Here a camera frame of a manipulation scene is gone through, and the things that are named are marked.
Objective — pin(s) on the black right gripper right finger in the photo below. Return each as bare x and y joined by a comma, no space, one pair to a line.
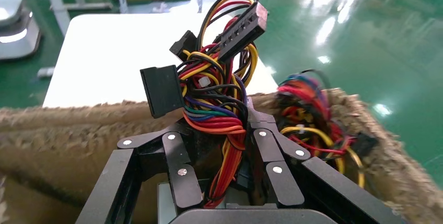
277,167

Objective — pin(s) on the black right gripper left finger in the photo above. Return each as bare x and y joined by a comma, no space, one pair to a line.
183,177

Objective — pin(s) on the brown cardboard divider box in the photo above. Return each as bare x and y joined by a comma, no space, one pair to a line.
52,136

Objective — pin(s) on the small white object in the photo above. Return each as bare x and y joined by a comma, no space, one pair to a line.
45,72

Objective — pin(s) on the silver white machine base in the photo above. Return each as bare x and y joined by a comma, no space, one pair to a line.
15,28

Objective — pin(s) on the grey metal frame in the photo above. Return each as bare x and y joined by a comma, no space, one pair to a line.
59,4

